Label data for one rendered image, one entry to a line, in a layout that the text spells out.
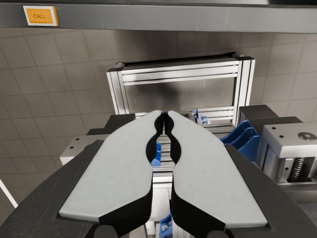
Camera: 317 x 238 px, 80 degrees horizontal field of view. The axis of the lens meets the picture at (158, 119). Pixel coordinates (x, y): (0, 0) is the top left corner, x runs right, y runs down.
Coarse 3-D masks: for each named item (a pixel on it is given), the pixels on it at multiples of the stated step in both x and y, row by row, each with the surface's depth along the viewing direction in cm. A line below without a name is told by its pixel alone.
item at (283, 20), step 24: (0, 0) 33; (24, 0) 33; (48, 0) 33; (0, 24) 35; (24, 24) 35; (72, 24) 34; (96, 24) 34; (120, 24) 34; (144, 24) 34; (168, 24) 34; (192, 24) 34; (216, 24) 33; (240, 24) 33; (264, 24) 33; (288, 24) 33; (312, 24) 33
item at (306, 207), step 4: (300, 204) 42; (304, 204) 41; (308, 204) 41; (312, 204) 41; (316, 204) 41; (304, 208) 41; (308, 208) 41; (312, 208) 40; (316, 208) 40; (308, 212) 40; (312, 212) 40; (316, 212) 40; (312, 216) 39; (316, 216) 39; (312, 220) 39; (316, 220) 39; (316, 224) 38
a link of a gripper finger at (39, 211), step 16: (96, 144) 9; (80, 160) 8; (64, 176) 7; (80, 176) 7; (32, 192) 6; (48, 192) 6; (64, 192) 6; (16, 208) 6; (32, 208) 6; (48, 208) 6; (16, 224) 5; (32, 224) 5; (48, 224) 5; (64, 224) 5; (80, 224) 5; (96, 224) 6
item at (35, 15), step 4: (28, 8) 32; (32, 8) 32; (36, 8) 33; (28, 12) 33; (32, 12) 33; (36, 12) 33; (40, 12) 33; (44, 12) 33; (48, 12) 33; (28, 16) 33; (32, 16) 33; (36, 16) 33; (40, 16) 33; (44, 16) 33; (48, 16) 33; (56, 16) 34; (32, 20) 33; (36, 20) 33; (40, 20) 33; (44, 20) 33; (48, 20) 33; (52, 20) 33; (56, 20) 34
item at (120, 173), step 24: (144, 120) 11; (120, 144) 9; (144, 144) 9; (96, 168) 7; (120, 168) 7; (144, 168) 7; (72, 192) 6; (96, 192) 6; (120, 192) 6; (144, 192) 6; (72, 216) 6; (96, 216) 6; (120, 216) 6; (144, 216) 7
